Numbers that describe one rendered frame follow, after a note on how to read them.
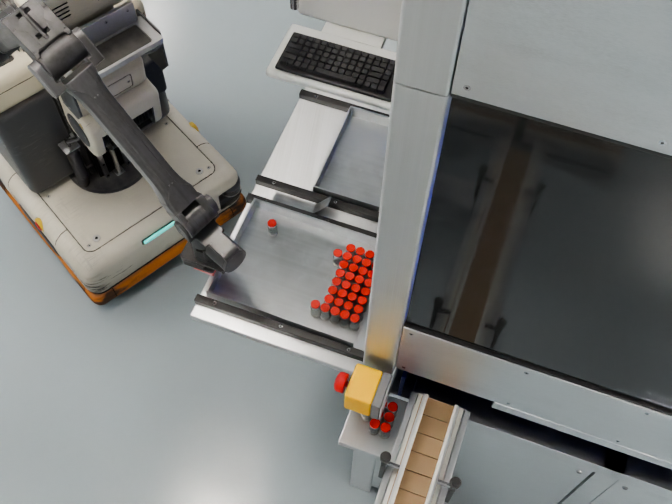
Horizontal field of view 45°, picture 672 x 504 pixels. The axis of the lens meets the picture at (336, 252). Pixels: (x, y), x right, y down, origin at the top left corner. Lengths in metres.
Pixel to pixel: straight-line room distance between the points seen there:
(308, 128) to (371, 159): 0.18
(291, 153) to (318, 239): 0.26
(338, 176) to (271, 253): 0.26
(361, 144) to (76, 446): 1.33
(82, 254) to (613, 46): 2.07
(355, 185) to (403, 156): 0.94
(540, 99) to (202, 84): 2.57
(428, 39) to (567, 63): 0.14
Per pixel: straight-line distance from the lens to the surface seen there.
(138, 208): 2.68
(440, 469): 1.57
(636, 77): 0.83
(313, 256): 1.83
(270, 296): 1.78
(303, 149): 2.00
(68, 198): 2.76
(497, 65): 0.84
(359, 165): 1.97
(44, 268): 2.98
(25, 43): 1.48
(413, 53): 0.86
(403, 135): 0.96
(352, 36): 2.36
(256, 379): 2.65
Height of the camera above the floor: 2.47
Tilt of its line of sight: 60 degrees down
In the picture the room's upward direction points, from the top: 1 degrees clockwise
